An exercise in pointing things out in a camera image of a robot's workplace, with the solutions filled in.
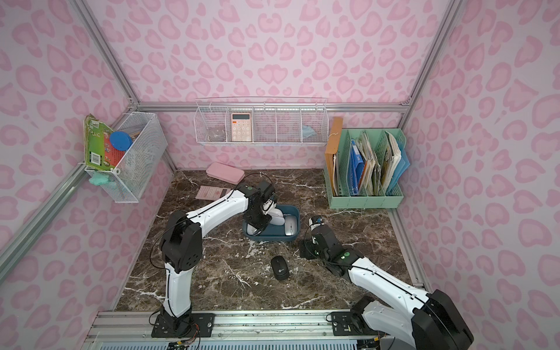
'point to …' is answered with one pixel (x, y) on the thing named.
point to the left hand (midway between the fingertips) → (261, 221)
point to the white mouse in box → (251, 230)
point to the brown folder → (333, 147)
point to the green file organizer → (364, 170)
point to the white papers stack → (391, 159)
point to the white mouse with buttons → (277, 216)
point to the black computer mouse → (280, 267)
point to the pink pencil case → (225, 173)
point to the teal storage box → (275, 232)
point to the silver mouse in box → (291, 225)
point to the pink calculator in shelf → (241, 127)
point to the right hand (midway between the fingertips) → (306, 240)
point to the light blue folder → (404, 166)
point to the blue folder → (356, 168)
